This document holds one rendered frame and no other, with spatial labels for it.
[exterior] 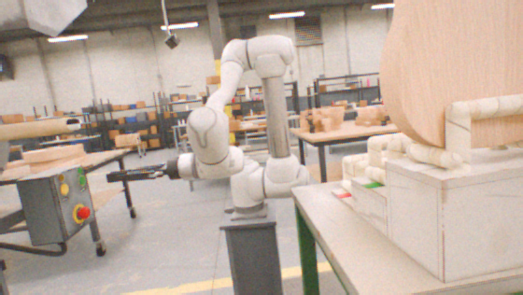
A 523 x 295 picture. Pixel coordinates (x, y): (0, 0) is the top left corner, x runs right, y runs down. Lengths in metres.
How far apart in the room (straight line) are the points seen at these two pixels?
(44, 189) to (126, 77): 11.67
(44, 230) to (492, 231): 1.04
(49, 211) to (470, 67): 1.03
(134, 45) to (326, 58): 8.16
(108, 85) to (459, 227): 12.64
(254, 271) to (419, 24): 1.22
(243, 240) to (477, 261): 0.98
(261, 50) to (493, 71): 0.82
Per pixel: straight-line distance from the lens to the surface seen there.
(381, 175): 0.66
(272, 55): 1.16
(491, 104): 0.53
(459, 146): 0.50
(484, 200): 0.54
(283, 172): 1.22
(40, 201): 0.96
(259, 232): 1.32
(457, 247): 0.53
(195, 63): 11.84
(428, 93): 0.50
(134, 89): 12.38
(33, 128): 0.67
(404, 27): 0.49
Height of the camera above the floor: 1.24
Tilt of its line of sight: 8 degrees down
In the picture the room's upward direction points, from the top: 7 degrees counter-clockwise
